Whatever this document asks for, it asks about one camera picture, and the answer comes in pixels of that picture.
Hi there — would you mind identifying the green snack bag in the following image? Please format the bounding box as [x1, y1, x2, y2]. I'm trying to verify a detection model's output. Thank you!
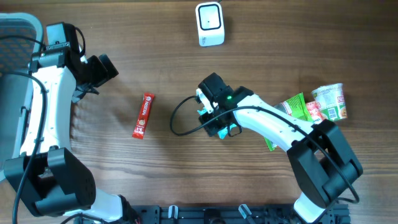
[263, 92, 314, 152]

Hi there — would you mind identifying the red coffee stick sachet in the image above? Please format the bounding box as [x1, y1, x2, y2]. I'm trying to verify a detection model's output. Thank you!
[132, 93, 155, 139]

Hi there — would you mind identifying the white barcode scanner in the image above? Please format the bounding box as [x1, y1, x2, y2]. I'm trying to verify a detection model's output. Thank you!
[195, 1, 225, 47]

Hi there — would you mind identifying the grey plastic shopping basket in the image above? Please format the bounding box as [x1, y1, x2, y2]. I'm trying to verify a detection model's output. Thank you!
[1, 12, 44, 181]

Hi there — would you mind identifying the teal snack packet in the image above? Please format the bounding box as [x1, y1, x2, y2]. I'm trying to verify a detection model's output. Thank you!
[197, 108, 238, 139]

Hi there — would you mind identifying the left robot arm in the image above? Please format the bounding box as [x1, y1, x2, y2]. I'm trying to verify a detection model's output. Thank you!
[4, 22, 140, 223]

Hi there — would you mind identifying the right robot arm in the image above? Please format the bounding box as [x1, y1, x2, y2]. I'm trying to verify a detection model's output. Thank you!
[196, 73, 363, 223]

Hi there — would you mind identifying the instant noodle cup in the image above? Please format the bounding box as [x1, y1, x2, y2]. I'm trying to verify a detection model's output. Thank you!
[312, 83, 348, 121]

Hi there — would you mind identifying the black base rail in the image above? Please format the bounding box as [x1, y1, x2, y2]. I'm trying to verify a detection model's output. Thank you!
[123, 204, 351, 224]

